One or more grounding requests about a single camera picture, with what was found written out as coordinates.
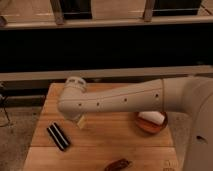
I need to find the black striped eraser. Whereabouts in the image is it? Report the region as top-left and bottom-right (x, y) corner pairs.
(47, 123), (71, 151)

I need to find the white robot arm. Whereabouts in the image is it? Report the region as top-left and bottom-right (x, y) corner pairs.
(57, 76), (213, 171)

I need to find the white tube with cap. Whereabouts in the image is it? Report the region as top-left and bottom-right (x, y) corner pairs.
(77, 116), (86, 129)

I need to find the brown wooden bowl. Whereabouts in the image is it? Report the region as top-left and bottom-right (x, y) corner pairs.
(135, 112), (168, 134)

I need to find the white paper cup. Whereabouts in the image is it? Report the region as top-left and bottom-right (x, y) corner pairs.
(138, 111), (165, 125)

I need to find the dark red brown object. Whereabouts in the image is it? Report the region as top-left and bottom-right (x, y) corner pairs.
(104, 158), (132, 171)

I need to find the wooden railing frame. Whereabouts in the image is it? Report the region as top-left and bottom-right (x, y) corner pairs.
(0, 0), (213, 30)

